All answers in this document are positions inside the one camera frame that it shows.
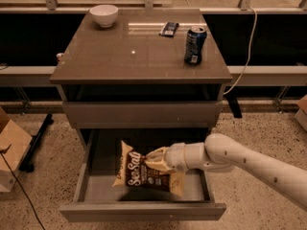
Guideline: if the open grey middle drawer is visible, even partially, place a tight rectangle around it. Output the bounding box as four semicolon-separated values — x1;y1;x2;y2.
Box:
59;128;226;222

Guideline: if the white ceramic bowl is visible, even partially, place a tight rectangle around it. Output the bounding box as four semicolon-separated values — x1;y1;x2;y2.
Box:
89;5;119;28

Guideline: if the grey drawer cabinet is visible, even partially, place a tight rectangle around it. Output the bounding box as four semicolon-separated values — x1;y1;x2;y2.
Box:
49;7;233;223

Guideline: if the black floor cable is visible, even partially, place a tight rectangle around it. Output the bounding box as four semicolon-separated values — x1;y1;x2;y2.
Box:
0;150;47;230

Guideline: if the cardboard box on left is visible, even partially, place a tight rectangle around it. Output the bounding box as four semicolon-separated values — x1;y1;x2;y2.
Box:
0;107;32;193

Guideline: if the black bracket behind cabinet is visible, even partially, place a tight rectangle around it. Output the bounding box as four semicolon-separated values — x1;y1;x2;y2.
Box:
225;89;242;119

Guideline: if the black stand leg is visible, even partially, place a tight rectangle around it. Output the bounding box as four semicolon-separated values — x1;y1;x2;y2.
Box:
19;113;54;173

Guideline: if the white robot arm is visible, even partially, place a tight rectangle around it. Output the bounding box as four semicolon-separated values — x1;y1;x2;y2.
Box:
146;133;307;210

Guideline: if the dark blue snack bar wrapper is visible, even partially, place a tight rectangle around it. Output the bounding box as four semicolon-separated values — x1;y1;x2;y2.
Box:
159;22;179;37

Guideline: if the cardboard box on right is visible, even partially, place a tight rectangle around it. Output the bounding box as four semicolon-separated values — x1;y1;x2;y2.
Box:
295;95;307;131

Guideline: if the white power cable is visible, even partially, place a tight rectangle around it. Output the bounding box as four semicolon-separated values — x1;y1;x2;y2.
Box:
223;7;259;96

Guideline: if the blue soda can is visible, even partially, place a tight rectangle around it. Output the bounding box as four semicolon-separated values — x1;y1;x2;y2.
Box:
184;26;207;65

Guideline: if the closed grey top drawer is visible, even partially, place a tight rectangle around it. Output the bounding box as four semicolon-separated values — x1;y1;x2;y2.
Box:
63;102;222;128

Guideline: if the cardboard box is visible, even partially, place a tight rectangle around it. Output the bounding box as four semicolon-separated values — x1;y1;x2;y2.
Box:
295;95;307;131
0;107;32;193

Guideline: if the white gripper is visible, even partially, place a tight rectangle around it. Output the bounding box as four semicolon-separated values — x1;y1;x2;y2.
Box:
145;143;188;173

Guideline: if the brown sea salt chip bag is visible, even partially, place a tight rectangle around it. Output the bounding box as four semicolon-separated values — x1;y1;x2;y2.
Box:
113;141;185;197

